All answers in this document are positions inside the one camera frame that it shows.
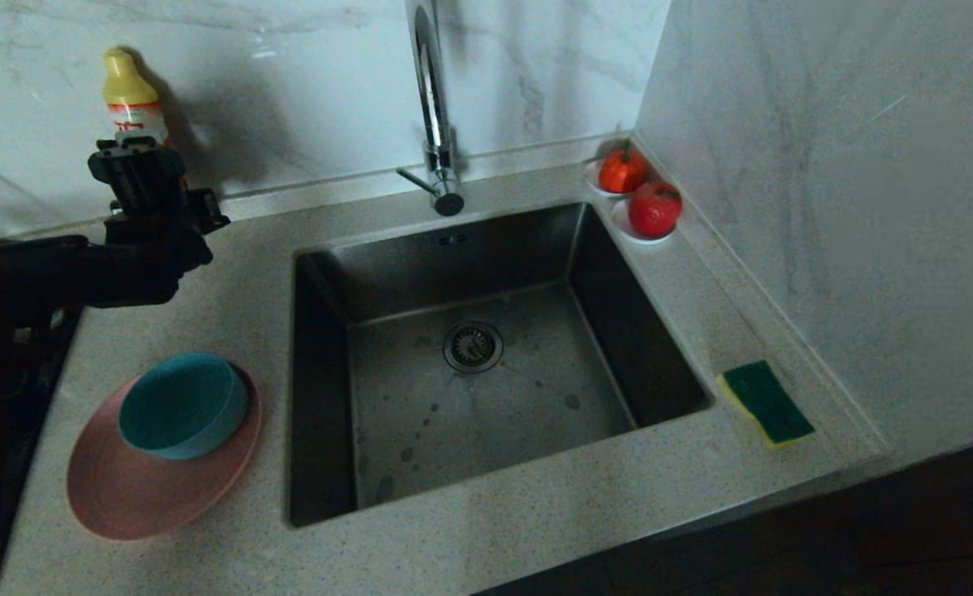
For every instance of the teal bowl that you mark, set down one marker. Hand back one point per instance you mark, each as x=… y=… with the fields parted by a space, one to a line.
x=181 y=406

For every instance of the stainless steel sink basin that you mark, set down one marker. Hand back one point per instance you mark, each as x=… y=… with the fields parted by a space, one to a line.
x=494 y=414

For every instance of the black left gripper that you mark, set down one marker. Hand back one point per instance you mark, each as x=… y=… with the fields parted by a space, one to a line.
x=151 y=211

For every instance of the chrome faucet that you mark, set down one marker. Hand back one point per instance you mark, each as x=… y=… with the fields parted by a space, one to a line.
x=434 y=108

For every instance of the orange-red tomato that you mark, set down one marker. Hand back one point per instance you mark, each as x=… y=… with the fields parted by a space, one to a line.
x=622 y=171

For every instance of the round metal drain strainer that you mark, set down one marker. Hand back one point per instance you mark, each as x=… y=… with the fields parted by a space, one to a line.
x=473 y=348

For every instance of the green and yellow sponge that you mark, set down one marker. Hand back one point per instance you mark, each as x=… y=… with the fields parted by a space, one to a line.
x=768 y=401

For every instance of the orange detergent bottle yellow cap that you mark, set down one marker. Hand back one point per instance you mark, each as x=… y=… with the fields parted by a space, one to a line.
x=126 y=83

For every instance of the pink plate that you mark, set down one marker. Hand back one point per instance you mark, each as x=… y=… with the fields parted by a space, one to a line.
x=134 y=501

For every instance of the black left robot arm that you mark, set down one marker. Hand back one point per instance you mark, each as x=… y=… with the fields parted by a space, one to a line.
x=22 y=281

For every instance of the red apple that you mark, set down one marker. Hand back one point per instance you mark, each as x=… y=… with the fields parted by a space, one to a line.
x=654 y=209

